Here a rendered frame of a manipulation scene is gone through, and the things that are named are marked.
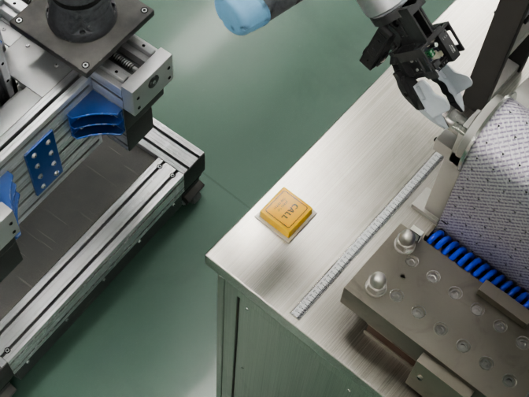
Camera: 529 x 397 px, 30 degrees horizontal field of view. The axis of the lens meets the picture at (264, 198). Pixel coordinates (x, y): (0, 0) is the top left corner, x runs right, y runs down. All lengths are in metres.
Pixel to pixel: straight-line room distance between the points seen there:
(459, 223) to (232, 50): 1.64
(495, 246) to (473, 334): 0.15
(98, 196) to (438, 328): 1.26
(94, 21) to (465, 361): 1.06
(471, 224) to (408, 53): 0.33
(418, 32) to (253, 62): 1.73
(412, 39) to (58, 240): 1.38
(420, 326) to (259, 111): 1.53
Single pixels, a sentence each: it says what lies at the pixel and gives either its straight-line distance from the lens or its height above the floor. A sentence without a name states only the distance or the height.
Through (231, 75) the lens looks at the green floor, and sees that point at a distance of 3.12.
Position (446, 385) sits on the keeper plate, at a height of 1.01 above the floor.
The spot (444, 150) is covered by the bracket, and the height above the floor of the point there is 1.12.
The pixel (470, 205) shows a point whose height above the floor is 1.15.
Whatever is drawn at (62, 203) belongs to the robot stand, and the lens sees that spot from 2.66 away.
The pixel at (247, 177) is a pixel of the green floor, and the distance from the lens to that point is 2.92.
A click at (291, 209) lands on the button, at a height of 0.92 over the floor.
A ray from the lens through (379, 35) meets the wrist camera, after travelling 1.51.
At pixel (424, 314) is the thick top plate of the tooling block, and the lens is 1.64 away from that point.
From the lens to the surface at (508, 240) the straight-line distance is 1.63.
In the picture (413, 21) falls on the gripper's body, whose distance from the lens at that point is 1.45.
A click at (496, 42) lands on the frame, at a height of 1.11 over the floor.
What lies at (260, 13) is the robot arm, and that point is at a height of 1.40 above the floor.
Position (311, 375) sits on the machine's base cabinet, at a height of 0.73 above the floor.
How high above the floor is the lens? 2.52
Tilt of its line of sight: 61 degrees down
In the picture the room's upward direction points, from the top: 5 degrees clockwise
